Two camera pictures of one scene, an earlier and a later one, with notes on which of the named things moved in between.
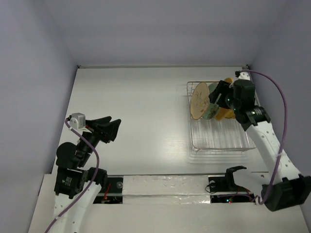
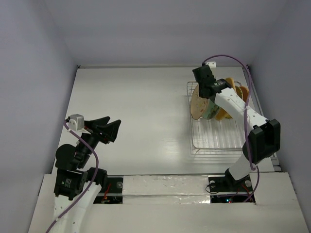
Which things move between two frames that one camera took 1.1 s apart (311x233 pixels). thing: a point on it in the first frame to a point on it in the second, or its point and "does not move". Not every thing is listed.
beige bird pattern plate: (200, 101) does not move
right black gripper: (224, 96) to (204, 91)
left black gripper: (105, 129) does not move
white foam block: (189, 189) does not move
